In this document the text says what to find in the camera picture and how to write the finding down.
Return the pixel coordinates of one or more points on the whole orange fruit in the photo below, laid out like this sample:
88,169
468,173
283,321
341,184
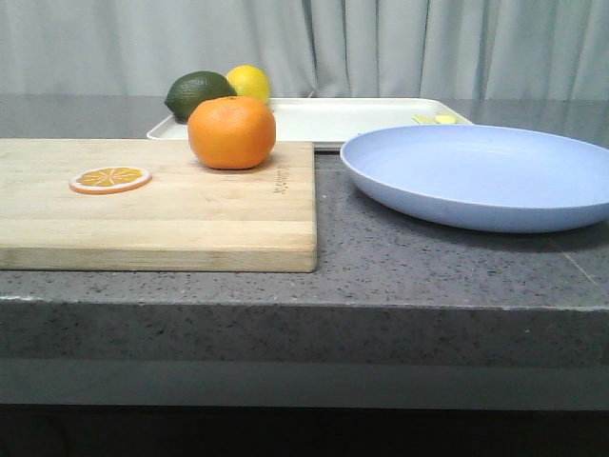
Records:
234,132

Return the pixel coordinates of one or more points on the light blue plate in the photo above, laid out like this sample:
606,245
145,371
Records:
482,177

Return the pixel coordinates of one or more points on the cream rectangular tray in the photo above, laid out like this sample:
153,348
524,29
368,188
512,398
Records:
329,122

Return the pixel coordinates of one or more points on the wooden cutting board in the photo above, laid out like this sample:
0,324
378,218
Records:
187,218

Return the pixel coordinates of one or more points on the yellow lemon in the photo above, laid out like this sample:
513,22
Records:
248,80

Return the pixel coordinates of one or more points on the pale yellow ginger piece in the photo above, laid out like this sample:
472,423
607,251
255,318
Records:
437,119

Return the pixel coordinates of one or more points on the grey curtain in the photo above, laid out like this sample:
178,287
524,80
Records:
555,50

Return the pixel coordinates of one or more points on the green lime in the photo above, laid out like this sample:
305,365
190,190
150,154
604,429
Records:
194,88

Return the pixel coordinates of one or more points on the orange slice piece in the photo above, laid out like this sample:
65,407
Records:
109,180

